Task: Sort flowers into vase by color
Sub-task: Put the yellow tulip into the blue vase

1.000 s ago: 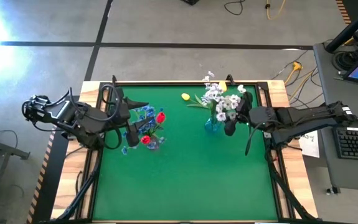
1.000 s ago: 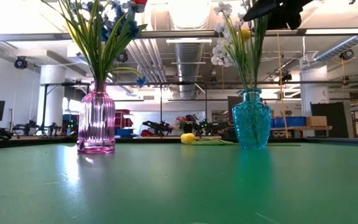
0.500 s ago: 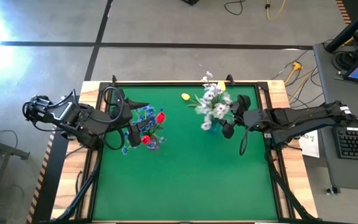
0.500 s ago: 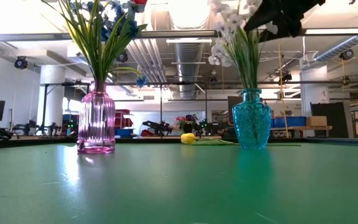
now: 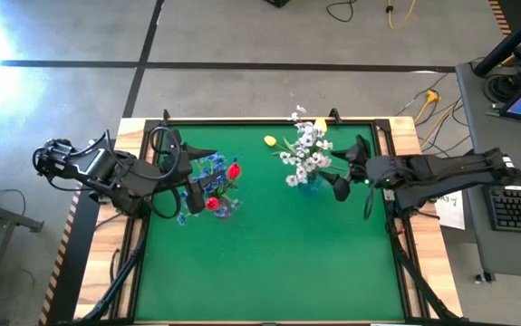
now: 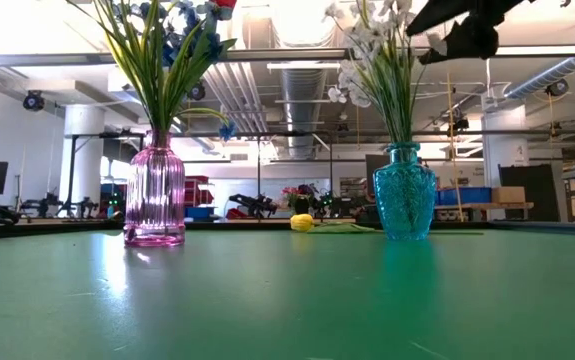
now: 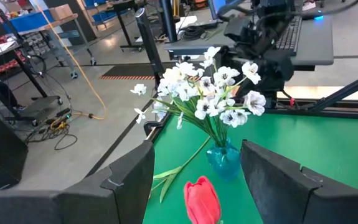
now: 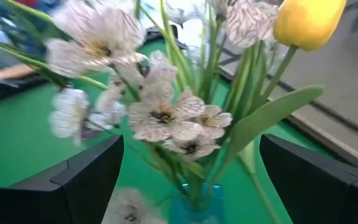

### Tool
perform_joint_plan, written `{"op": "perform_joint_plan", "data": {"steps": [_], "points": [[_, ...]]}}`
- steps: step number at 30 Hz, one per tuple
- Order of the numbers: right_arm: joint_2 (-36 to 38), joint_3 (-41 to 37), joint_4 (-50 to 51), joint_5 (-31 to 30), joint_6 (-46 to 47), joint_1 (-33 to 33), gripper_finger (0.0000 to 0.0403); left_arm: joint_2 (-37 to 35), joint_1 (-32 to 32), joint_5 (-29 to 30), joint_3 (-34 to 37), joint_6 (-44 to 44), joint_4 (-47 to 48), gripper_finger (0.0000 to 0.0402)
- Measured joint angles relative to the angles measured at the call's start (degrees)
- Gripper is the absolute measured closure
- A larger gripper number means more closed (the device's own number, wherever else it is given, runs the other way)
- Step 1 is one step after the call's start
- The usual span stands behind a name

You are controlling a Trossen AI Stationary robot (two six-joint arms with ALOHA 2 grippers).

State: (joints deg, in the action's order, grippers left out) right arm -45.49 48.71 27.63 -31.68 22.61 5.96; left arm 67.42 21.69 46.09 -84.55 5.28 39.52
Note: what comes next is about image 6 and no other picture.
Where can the background flower pot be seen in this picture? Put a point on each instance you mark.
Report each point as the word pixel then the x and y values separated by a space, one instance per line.
pixel 301 200

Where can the blue storage bins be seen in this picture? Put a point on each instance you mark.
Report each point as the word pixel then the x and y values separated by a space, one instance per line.
pixel 199 213

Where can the pink ribbed glass vase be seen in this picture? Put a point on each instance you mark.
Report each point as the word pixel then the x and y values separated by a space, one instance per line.
pixel 154 200

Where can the blue artificial flower bunch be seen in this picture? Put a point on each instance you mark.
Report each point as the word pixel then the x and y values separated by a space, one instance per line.
pixel 157 75

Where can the black panel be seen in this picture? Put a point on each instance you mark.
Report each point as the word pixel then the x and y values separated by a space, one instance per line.
pixel 542 192

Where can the teal embossed glass vase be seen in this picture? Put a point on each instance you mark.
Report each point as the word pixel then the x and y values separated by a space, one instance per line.
pixel 404 195

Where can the silver flexible duct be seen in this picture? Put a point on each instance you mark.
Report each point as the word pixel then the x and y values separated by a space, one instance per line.
pixel 542 77

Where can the wooden bench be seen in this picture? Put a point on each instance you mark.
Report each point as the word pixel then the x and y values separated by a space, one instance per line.
pixel 487 205

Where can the cardboard box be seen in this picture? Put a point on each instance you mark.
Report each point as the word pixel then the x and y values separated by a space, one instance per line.
pixel 508 194

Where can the yellow artificial tulip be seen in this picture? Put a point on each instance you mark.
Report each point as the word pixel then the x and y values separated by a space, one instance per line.
pixel 301 222

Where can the blue plastic crate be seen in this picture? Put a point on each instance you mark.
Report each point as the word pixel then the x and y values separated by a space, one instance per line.
pixel 467 195

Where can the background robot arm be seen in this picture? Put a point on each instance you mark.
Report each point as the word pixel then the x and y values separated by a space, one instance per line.
pixel 342 206
pixel 254 205

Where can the green table mat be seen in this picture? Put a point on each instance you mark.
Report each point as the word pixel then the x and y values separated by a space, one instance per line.
pixel 287 300

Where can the black table frame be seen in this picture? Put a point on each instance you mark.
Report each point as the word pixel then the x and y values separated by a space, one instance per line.
pixel 67 230

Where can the red storage bins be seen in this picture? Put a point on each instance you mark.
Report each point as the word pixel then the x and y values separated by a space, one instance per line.
pixel 199 192

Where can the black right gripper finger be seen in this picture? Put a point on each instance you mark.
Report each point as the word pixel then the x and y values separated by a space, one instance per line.
pixel 467 15
pixel 467 42

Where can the ceiling light fixture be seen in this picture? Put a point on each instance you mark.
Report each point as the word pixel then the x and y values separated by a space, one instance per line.
pixel 302 65

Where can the silver ventilation duct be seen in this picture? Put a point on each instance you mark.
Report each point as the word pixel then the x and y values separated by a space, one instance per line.
pixel 302 115

